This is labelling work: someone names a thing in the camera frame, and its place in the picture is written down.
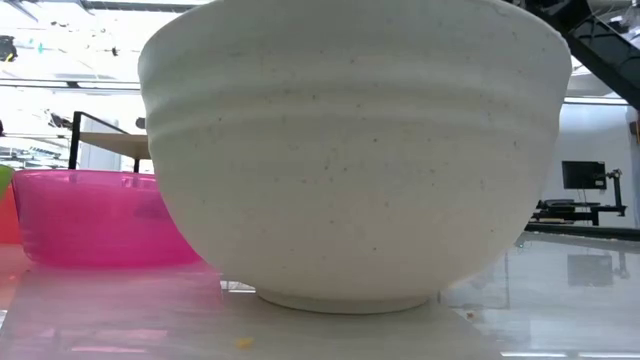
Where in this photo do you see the magenta translucent plastic bowl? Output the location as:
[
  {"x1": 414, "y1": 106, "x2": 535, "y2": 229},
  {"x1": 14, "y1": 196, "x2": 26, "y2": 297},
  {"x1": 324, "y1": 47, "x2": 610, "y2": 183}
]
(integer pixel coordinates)
[{"x1": 10, "y1": 168, "x2": 204, "y2": 269}]

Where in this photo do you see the black table edge rail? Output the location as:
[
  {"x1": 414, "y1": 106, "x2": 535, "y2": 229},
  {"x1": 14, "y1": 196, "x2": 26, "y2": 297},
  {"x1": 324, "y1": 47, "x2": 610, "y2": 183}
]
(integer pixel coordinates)
[{"x1": 523, "y1": 222, "x2": 640, "y2": 242}]

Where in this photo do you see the green plastic bowl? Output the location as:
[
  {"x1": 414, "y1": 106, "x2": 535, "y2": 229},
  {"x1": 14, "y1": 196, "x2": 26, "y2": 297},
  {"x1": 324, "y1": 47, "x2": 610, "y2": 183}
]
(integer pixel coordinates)
[{"x1": 0, "y1": 163, "x2": 15, "y2": 201}]

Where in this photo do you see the orange plastic bowl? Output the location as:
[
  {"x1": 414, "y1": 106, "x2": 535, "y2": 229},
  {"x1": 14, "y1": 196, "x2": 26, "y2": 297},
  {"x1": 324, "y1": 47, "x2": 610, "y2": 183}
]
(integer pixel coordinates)
[{"x1": 0, "y1": 185, "x2": 24, "y2": 246}]

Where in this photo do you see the black ceiling-mounted device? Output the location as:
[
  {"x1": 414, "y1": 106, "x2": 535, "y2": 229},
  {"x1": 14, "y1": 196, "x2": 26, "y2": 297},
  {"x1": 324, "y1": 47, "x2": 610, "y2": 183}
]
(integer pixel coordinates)
[{"x1": 0, "y1": 34, "x2": 19, "y2": 64}]

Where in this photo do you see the black monitor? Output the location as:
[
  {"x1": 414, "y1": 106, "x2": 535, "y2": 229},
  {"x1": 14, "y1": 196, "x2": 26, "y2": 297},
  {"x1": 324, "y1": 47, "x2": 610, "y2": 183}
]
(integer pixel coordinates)
[{"x1": 561, "y1": 160, "x2": 607, "y2": 191}]

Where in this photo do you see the wooden shelf with black frame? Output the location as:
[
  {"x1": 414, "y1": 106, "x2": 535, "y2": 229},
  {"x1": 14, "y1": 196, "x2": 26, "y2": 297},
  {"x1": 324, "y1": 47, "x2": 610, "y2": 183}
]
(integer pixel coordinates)
[{"x1": 68, "y1": 110, "x2": 152, "y2": 174}]

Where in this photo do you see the white speckled bowl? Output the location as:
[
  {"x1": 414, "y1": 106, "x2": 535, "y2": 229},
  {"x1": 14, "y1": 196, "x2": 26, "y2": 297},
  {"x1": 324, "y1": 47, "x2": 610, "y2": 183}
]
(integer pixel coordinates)
[{"x1": 137, "y1": 0, "x2": 574, "y2": 316}]

